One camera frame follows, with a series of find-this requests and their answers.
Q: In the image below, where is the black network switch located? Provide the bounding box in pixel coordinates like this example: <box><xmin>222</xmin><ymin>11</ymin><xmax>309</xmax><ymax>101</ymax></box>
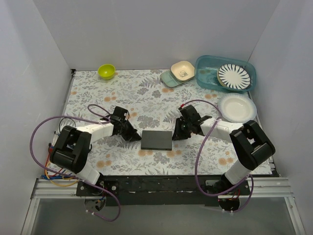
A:
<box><xmin>141</xmin><ymin>130</ymin><xmax>172</xmax><ymax>151</ymax></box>

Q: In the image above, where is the blue striped white plate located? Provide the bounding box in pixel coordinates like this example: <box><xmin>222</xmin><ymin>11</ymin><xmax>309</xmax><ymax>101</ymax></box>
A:
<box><xmin>217</xmin><ymin>64</ymin><xmax>251</xmax><ymax>90</ymax></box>

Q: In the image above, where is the white round plate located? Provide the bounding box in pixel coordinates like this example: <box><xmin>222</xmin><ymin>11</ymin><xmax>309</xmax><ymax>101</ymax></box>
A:
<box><xmin>218</xmin><ymin>93</ymin><xmax>257</xmax><ymax>123</ymax></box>

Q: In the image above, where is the pale green divided tray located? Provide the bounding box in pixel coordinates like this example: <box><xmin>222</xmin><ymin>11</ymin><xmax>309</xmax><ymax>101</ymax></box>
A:
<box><xmin>160</xmin><ymin>70</ymin><xmax>186</xmax><ymax>88</ymax></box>

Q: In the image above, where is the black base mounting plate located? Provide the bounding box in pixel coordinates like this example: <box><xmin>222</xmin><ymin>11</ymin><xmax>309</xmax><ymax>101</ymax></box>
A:
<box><xmin>75</xmin><ymin>174</ymin><xmax>279</xmax><ymax>209</ymax></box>

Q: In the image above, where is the floral patterned table mat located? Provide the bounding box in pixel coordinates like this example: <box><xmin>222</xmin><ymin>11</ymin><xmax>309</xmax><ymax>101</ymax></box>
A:
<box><xmin>65</xmin><ymin>70</ymin><xmax>237</xmax><ymax>175</ymax></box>

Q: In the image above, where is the beige square panda bowl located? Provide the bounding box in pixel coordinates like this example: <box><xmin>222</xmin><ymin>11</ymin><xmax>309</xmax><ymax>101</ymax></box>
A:
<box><xmin>170</xmin><ymin>61</ymin><xmax>195</xmax><ymax>82</ymax></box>

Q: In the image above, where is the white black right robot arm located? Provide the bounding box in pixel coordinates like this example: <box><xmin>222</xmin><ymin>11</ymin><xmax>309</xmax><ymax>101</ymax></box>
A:
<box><xmin>172</xmin><ymin>105</ymin><xmax>276</xmax><ymax>195</ymax></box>

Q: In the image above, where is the black ethernet cable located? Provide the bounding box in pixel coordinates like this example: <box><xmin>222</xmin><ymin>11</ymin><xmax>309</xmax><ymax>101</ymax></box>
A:
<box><xmin>54</xmin><ymin>117</ymin><xmax>78</xmax><ymax>137</ymax></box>

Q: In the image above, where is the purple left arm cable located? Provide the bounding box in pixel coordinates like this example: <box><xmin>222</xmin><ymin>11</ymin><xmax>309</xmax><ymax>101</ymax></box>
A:
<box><xmin>29</xmin><ymin>104</ymin><xmax>122</xmax><ymax>222</ymax></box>

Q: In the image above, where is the lime green bowl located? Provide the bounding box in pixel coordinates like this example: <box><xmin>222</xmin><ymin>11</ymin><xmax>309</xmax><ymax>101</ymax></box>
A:
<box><xmin>98</xmin><ymin>64</ymin><xmax>115</xmax><ymax>80</ymax></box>

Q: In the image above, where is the blue ethernet cable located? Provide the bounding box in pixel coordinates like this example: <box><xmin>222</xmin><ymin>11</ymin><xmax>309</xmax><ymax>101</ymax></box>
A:
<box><xmin>44</xmin><ymin>156</ymin><xmax>74</xmax><ymax>178</ymax></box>

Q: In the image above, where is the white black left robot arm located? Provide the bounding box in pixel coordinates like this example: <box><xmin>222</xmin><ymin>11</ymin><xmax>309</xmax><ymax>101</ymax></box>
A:
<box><xmin>50</xmin><ymin>106</ymin><xmax>141</xmax><ymax>196</ymax></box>

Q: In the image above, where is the aluminium frame rail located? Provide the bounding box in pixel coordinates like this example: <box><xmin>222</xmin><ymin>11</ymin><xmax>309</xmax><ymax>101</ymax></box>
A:
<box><xmin>31</xmin><ymin>177</ymin><xmax>294</xmax><ymax>199</ymax></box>

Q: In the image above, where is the teal plastic basin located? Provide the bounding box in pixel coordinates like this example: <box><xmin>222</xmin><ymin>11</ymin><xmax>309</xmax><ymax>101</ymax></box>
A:
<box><xmin>195</xmin><ymin>55</ymin><xmax>257</xmax><ymax>93</ymax></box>

